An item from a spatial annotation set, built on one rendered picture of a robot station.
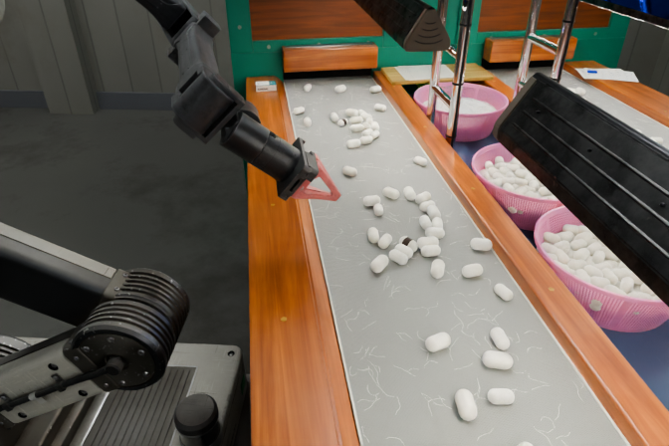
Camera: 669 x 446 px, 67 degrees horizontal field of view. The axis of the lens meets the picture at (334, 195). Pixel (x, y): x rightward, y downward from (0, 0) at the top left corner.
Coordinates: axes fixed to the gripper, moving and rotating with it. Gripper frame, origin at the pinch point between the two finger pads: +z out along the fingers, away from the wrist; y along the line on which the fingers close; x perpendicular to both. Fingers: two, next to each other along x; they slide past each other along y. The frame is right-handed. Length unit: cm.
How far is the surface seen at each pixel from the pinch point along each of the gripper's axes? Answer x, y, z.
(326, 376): 10.6, -26.9, 2.3
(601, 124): -30.3, -32.3, -2.0
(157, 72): 96, 271, -21
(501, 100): -29, 63, 52
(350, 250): 7.3, 0.9, 10.0
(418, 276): 1.1, -7.5, 17.5
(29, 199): 147, 159, -42
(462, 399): 1.0, -32.1, 14.5
